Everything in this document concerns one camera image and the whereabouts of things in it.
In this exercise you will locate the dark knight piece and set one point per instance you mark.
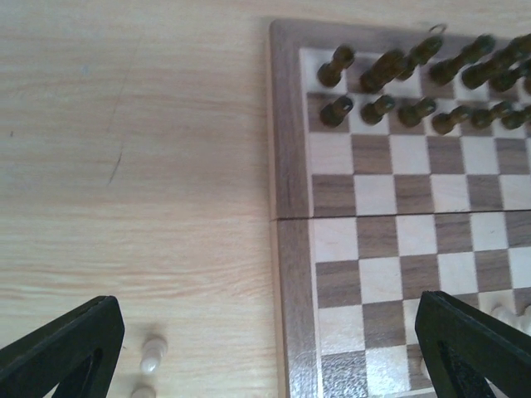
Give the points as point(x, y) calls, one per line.
point(391, 64)

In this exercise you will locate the wooden chess board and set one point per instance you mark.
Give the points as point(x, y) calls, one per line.
point(365, 218)

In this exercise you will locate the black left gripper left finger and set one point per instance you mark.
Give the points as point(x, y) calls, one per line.
point(74, 355)

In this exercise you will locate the dark bishop piece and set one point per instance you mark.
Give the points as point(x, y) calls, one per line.
point(420, 54)

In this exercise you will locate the light pawn off board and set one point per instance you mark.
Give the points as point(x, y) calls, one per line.
point(153, 352)
point(143, 392)

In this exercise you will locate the light piece board left edge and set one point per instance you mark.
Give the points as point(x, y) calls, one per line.
point(505, 315)

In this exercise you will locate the dark wooden chess piece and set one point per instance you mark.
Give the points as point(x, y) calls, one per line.
point(483, 118)

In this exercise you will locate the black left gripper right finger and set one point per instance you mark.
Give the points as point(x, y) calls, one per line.
point(465, 349)

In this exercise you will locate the dark pawn piece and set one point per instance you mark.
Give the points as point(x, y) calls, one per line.
point(333, 114)
point(411, 115)
point(372, 113)
point(444, 123)

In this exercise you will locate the dark king piece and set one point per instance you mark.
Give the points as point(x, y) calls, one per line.
point(517, 50)

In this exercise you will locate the dark rook corner piece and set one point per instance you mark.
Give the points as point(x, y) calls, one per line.
point(330, 73)

